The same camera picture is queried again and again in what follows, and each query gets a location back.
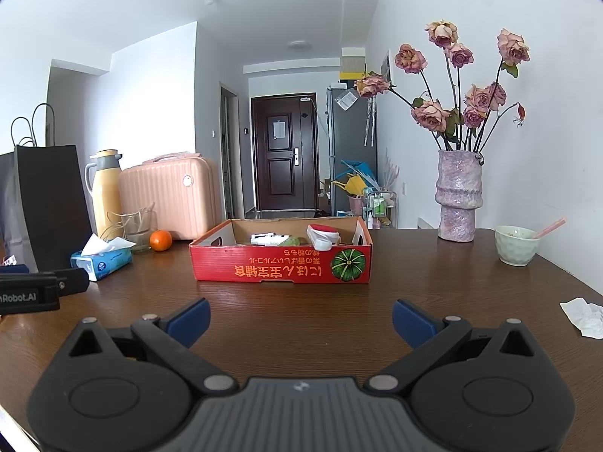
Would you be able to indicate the yellow thermos jug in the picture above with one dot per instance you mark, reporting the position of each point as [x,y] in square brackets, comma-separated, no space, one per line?
[107,197]

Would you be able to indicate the red and white lint brush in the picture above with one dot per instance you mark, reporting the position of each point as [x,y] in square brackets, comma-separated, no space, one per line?
[322,235]

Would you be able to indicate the pink suitcase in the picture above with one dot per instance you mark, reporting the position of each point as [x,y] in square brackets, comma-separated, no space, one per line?
[169,197]

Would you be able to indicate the black paper bag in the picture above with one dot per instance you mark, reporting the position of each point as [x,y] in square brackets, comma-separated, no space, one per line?
[47,197]

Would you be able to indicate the glass cup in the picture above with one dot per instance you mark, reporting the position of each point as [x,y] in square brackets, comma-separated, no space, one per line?
[136,233]

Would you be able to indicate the clear plastic bag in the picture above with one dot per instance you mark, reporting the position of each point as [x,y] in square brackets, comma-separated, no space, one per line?
[346,100]

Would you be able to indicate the dark brown door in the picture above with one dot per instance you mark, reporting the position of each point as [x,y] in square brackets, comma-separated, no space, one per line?
[282,160]

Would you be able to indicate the white umbrella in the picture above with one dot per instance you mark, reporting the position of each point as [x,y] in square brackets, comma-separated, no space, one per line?
[370,122]

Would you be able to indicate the crumpled white tissue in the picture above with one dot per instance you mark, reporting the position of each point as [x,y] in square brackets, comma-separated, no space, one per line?
[584,315]

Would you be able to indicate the pale green bowl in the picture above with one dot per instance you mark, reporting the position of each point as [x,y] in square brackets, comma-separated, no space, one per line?
[516,249]

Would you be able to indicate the round ceiling light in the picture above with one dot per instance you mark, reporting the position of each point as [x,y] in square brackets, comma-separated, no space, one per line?
[299,45]

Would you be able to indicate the pink bin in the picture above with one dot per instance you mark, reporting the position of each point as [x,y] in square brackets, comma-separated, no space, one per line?
[356,206]

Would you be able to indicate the blue and yellow plastic pile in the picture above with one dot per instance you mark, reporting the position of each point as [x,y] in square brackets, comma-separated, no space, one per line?
[355,179]

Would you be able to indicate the metal storage rack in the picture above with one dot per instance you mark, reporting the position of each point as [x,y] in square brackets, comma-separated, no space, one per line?
[382,207]

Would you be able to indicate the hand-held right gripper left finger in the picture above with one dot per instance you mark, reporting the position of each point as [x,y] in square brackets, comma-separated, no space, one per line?
[188,322]

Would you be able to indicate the orange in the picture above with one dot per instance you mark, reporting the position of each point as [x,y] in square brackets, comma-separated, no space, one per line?
[161,240]

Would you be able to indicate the bunch of dried roses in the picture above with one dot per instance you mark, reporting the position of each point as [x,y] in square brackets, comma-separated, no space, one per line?
[431,115]

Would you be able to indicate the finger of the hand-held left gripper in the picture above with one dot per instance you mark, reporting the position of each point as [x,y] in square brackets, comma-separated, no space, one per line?
[73,281]
[13,270]

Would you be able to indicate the red cardboard box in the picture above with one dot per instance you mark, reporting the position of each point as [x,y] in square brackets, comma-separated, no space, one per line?
[282,263]

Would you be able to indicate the pink ceramic vase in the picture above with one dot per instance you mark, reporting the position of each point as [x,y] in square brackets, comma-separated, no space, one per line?
[459,197]

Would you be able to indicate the pink spoon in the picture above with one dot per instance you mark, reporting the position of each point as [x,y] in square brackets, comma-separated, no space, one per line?
[549,228]

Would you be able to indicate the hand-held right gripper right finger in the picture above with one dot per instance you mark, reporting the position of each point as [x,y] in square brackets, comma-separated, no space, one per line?
[412,324]

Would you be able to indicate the white board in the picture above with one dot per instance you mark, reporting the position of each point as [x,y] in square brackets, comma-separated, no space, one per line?
[426,223]

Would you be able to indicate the side doorway frame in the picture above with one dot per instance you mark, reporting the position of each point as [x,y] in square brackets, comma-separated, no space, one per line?
[228,150]

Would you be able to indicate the blue tissue pack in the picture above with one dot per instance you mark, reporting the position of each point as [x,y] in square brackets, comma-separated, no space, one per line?
[106,263]

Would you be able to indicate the grey refrigerator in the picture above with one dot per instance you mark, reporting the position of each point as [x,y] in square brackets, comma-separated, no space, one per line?
[346,141]

